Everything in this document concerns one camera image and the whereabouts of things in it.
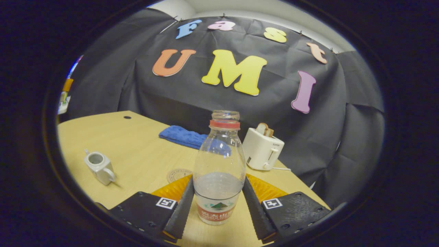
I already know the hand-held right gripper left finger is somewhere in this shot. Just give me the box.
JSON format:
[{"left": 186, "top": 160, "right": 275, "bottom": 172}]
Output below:
[{"left": 109, "top": 176, "right": 195, "bottom": 240}]

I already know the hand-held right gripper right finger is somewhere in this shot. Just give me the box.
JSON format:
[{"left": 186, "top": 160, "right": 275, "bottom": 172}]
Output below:
[{"left": 242, "top": 173, "right": 331, "bottom": 240}]

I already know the round cork coaster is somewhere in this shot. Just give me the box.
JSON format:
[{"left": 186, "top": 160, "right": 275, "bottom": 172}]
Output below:
[{"left": 167, "top": 168, "right": 193, "bottom": 184}]

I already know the clear plastic water bottle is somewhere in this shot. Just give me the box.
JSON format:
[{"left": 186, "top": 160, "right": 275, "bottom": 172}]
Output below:
[{"left": 193, "top": 110, "right": 247, "bottom": 225}]

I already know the white ceramic teacup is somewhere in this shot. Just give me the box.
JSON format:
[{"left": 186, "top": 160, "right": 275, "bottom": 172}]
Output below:
[{"left": 84, "top": 149, "right": 117, "bottom": 186}]

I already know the computer monitor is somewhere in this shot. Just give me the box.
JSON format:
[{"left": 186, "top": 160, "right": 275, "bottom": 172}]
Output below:
[{"left": 67, "top": 55, "right": 83, "bottom": 79}]

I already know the white toaster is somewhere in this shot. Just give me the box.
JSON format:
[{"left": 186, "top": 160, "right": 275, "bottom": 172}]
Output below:
[{"left": 242, "top": 128, "right": 285, "bottom": 171}]

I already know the blue folded towel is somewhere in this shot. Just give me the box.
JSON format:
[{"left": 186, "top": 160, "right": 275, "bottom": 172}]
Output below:
[{"left": 159, "top": 125, "right": 232, "bottom": 155}]

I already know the toasted bread slice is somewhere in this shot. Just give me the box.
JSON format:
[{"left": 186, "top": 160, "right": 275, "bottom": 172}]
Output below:
[{"left": 256, "top": 123, "right": 274, "bottom": 138}]

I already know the black backdrop cloth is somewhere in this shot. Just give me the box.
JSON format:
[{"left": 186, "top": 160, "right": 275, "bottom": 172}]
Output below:
[{"left": 60, "top": 8, "right": 384, "bottom": 208}]

